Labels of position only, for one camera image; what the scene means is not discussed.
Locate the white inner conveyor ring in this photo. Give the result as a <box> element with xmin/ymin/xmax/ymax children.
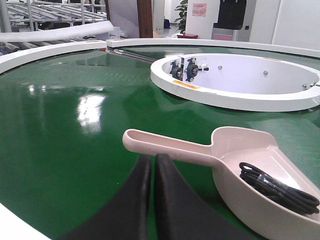
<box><xmin>150</xmin><ymin>52</ymin><xmax>320</xmax><ymax>113</ymax></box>

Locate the white foam tube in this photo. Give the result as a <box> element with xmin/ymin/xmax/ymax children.
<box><xmin>0</xmin><ymin>20</ymin><xmax>114</xmax><ymax>42</ymax></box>

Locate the brown wooden pillar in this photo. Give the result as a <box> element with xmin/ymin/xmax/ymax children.
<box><xmin>137</xmin><ymin>0</ymin><xmax>153</xmax><ymax>38</ymax></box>

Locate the black cable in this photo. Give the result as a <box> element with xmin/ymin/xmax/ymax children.
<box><xmin>238</xmin><ymin>162</ymin><xmax>320</xmax><ymax>216</ymax></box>

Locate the left green bearing block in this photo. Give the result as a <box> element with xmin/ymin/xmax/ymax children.
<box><xmin>170</xmin><ymin>60</ymin><xmax>183</xmax><ymax>81</ymax></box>

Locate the green bearing block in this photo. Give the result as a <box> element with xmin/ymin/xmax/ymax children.
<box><xmin>170</xmin><ymin>60</ymin><xmax>183</xmax><ymax>81</ymax></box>
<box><xmin>185</xmin><ymin>57</ymin><xmax>209</xmax><ymax>82</ymax></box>

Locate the beige plastic dustpan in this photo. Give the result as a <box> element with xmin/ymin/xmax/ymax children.
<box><xmin>122</xmin><ymin>126</ymin><xmax>320</xmax><ymax>240</ymax></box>

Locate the steel roller conveyor rack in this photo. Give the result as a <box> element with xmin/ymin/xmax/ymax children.
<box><xmin>0</xmin><ymin>0</ymin><xmax>108</xmax><ymax>33</ymax></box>

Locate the black wall-mounted machine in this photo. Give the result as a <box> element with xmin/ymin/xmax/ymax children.
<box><xmin>213</xmin><ymin>0</ymin><xmax>247</xmax><ymax>30</ymax></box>

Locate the right green bearing block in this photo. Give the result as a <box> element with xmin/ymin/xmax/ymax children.
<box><xmin>185</xmin><ymin>57</ymin><xmax>209</xmax><ymax>82</ymax></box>

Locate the red bin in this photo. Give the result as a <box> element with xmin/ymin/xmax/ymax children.
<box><xmin>177</xmin><ymin>33</ymin><xmax>198</xmax><ymax>39</ymax></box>

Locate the green conveyor belt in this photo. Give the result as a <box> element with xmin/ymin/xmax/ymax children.
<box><xmin>0</xmin><ymin>50</ymin><xmax>320</xmax><ymax>240</ymax></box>

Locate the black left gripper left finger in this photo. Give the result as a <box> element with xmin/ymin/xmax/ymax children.
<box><xmin>60</xmin><ymin>155</ymin><xmax>152</xmax><ymax>240</ymax></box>

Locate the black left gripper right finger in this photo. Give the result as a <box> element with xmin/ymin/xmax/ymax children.
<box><xmin>153</xmin><ymin>153</ymin><xmax>254</xmax><ymax>240</ymax></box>

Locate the white outer conveyor rim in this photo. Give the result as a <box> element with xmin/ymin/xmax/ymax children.
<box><xmin>0</xmin><ymin>38</ymin><xmax>320</xmax><ymax>73</ymax></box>

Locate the pink wall notice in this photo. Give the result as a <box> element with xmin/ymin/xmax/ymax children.
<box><xmin>192</xmin><ymin>3</ymin><xmax>207</xmax><ymax>17</ymax></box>

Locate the green potted plant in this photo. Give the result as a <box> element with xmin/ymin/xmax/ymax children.
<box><xmin>174</xmin><ymin>0</ymin><xmax>188</xmax><ymax>34</ymax></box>

